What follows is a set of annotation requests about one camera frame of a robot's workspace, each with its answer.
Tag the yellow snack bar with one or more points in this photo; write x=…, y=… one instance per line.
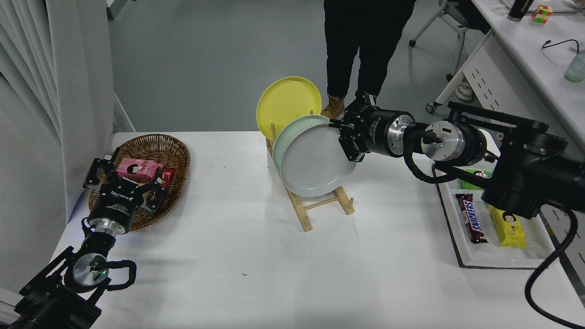
x=509, y=228

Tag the white tray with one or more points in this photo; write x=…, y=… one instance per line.
x=452, y=219

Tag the red snack bar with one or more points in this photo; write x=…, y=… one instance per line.
x=168, y=176

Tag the white office chair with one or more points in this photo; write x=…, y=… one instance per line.
x=450, y=20

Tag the mint green plate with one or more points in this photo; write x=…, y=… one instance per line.
x=285, y=137

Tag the person in white sneakers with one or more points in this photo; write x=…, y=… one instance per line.
x=464, y=91

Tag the wooden plate rack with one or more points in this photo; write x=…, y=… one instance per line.
x=305, y=219

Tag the Snickers bar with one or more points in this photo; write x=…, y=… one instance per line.
x=470, y=217

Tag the person in tan boots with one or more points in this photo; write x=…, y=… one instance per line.
x=356, y=45

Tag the black bottle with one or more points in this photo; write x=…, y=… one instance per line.
x=518, y=10

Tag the grey plate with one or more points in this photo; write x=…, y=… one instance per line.
x=315, y=160

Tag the pink snack box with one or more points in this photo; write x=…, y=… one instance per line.
x=137, y=169

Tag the brown wicker basket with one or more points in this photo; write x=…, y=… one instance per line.
x=151, y=148

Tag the green snack pack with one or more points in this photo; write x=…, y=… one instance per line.
x=470, y=183

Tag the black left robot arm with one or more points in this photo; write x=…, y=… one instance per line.
x=45, y=306

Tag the white curtain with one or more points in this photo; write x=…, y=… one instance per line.
x=18, y=36

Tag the colourful puzzle cube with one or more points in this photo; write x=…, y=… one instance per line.
x=541, y=13

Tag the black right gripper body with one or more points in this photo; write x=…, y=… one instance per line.
x=377, y=131

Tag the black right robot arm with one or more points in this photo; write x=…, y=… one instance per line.
x=525, y=160

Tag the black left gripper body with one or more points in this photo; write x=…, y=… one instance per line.
x=116, y=203

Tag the white side table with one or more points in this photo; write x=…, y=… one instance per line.
x=539, y=59

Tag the yellow plate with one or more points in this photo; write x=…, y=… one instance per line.
x=283, y=105

